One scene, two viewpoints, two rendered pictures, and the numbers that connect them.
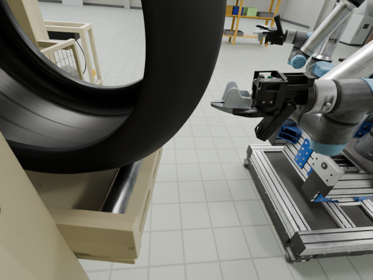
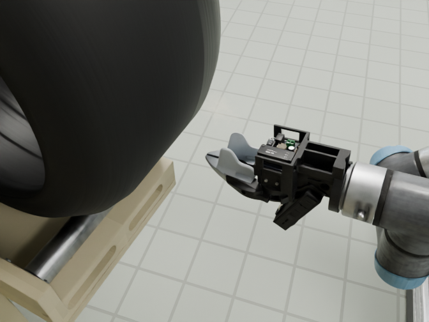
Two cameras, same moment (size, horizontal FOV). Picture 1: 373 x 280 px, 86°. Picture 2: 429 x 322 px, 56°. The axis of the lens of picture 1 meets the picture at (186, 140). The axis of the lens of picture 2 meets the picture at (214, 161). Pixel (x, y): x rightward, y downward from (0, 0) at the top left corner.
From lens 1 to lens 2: 0.35 m
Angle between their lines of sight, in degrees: 22
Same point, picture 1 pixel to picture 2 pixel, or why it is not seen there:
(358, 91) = (415, 210)
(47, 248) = not seen: outside the picture
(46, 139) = (15, 148)
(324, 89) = (359, 190)
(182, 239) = (228, 312)
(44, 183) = not seen: hidden behind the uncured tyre
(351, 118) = (409, 245)
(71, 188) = not seen: hidden behind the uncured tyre
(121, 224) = (30, 289)
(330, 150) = (391, 279)
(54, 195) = (18, 216)
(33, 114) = (9, 110)
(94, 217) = (10, 272)
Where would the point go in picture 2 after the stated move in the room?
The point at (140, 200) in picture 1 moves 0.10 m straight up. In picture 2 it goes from (90, 259) to (75, 226)
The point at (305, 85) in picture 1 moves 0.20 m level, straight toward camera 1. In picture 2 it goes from (329, 175) to (195, 253)
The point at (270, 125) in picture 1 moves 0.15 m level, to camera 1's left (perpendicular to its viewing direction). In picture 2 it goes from (286, 213) to (196, 177)
